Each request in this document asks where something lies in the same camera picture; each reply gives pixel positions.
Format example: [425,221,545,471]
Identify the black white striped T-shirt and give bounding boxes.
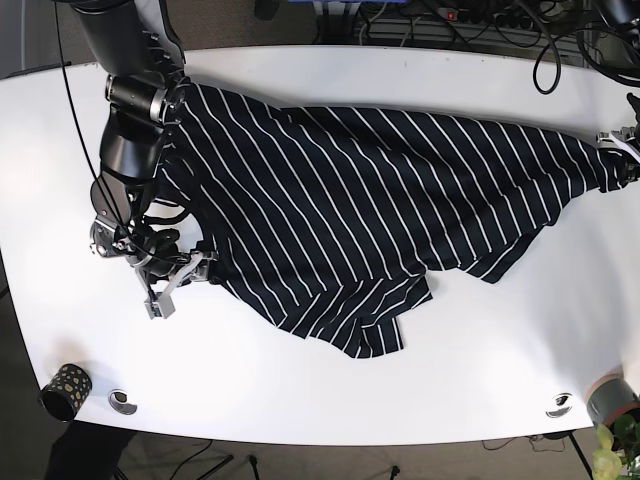
[158,85,639,359]

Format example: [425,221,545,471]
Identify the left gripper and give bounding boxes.
[598,127,639,171]

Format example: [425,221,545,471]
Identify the right metal table grommet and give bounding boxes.
[545,392,574,419]

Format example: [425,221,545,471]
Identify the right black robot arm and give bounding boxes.
[69,1,218,318]

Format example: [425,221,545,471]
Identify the left metal table grommet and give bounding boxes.
[108,389,138,416]

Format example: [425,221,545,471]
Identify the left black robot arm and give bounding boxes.
[592,1,639,180]

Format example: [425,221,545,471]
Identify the metal table grommet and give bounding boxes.
[545,392,574,419]
[108,389,138,416]

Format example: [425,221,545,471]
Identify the grey plant pot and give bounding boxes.
[585,374,639,427]

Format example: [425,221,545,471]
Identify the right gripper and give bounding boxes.
[134,240,221,319]

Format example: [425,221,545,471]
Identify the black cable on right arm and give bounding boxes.
[54,0,181,241]

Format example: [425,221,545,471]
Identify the black floral cup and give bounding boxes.
[38,363,93,423]

